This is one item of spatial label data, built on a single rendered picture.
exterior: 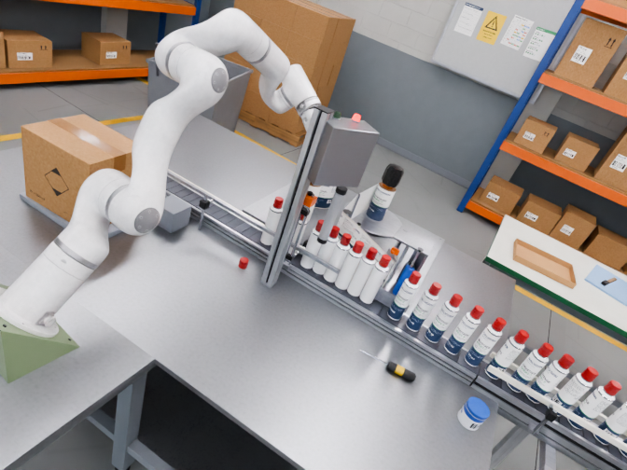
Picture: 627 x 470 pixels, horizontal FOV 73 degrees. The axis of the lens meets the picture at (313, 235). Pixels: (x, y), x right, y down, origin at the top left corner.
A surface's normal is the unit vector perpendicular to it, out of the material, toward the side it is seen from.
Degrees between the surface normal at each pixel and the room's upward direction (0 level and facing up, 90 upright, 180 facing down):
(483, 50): 90
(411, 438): 0
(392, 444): 0
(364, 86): 90
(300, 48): 90
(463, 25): 90
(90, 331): 0
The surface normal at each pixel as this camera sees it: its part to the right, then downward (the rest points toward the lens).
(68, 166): -0.41, 0.39
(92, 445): 0.29, -0.80
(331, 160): 0.44, 0.60
